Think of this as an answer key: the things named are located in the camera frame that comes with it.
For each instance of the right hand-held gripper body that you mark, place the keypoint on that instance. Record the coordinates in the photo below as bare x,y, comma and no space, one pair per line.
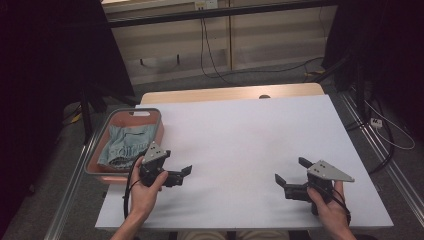
321,173

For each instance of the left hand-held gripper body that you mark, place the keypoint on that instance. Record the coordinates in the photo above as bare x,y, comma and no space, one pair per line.
153,165

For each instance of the light blue denim shorts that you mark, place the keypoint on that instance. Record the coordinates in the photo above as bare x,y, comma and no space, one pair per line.
125,143

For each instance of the black metal stand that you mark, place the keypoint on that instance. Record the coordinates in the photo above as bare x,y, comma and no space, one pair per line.
346,73
88,113

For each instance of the aluminium floor rail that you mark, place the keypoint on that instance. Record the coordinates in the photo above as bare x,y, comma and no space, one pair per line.
71,186
386,156

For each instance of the pink basket with grey rim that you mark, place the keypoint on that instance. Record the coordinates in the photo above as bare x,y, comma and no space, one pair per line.
103,170

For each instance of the black curtain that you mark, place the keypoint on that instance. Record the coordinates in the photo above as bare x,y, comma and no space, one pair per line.
46,66
383,43

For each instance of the person's right hand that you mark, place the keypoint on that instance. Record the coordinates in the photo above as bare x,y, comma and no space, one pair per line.
328,210

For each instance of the person's left hand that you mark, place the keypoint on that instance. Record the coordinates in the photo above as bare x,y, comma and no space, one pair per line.
143,196

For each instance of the wooden table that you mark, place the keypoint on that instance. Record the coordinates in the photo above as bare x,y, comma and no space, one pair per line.
216,93

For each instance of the black horizontal bar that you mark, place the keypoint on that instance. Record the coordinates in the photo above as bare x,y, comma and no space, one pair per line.
216,13

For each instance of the white table cover sheet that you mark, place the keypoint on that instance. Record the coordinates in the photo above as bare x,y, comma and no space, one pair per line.
240,150

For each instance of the white wall socket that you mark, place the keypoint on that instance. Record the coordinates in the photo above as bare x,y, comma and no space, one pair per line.
206,4

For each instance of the light wooden cabinet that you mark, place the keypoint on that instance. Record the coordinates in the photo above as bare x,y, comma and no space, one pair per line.
266,40

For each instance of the white power strip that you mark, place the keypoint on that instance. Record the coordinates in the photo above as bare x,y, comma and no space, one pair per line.
376,122

